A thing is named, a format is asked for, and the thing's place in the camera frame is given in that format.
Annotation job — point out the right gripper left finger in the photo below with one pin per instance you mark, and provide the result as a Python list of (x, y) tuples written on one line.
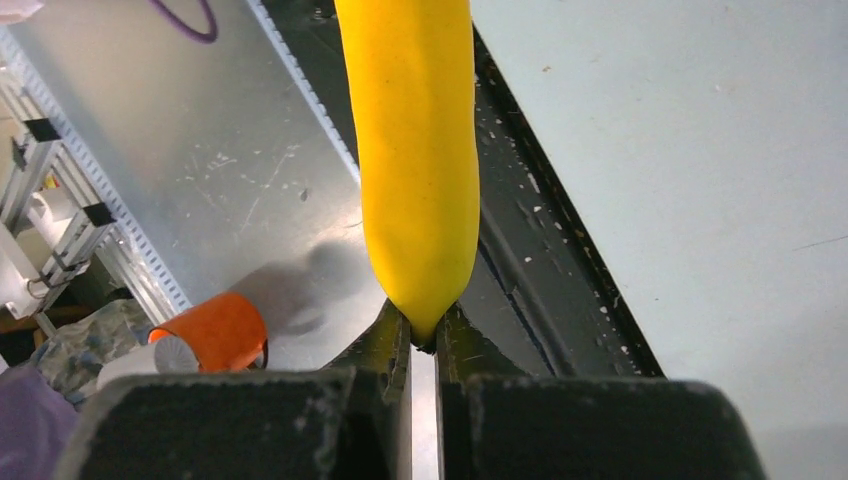
[(348, 420)]

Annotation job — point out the yellow toy banana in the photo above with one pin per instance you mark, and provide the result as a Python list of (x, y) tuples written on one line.
[(410, 70)]

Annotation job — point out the orange cup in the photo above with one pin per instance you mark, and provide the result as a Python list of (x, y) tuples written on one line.
[(226, 333)]

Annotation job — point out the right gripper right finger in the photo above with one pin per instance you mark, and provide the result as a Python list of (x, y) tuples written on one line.
[(496, 421)]

